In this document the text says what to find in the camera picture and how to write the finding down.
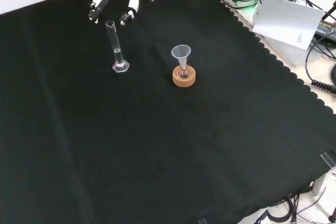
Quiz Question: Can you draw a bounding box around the clear glass graduated cylinder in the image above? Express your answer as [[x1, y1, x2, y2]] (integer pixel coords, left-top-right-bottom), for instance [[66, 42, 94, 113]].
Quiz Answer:
[[105, 20, 131, 73]]

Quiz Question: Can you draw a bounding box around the clear plastic funnel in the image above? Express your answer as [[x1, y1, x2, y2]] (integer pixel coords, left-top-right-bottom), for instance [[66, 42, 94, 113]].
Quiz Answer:
[[171, 45, 192, 68]]

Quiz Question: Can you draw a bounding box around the small round-bottom glass flask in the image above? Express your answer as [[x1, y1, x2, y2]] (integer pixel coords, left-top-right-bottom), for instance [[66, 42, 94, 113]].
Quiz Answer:
[[176, 62, 190, 80]]

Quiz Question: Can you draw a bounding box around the black bench cloth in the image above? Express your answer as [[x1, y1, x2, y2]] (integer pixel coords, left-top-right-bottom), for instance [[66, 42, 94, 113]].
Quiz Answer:
[[0, 0, 336, 224]]

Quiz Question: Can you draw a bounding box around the pale board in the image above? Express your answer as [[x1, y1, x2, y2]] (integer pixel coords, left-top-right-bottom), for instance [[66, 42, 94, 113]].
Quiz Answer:
[[251, 0, 326, 51]]

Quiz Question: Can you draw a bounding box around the black power adapter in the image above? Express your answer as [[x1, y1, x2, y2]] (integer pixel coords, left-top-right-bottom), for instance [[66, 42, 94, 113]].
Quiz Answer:
[[313, 19, 336, 40]]

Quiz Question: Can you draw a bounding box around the cork ring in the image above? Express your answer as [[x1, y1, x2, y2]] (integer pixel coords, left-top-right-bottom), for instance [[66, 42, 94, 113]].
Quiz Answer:
[[172, 66, 197, 88]]

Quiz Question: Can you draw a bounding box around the black coiled cable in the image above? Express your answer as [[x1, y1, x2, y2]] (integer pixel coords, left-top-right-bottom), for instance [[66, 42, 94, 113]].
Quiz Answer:
[[305, 37, 336, 93]]

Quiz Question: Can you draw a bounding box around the black cable bundle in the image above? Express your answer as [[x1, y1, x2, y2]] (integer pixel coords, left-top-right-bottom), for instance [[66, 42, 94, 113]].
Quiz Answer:
[[259, 193, 336, 224]]

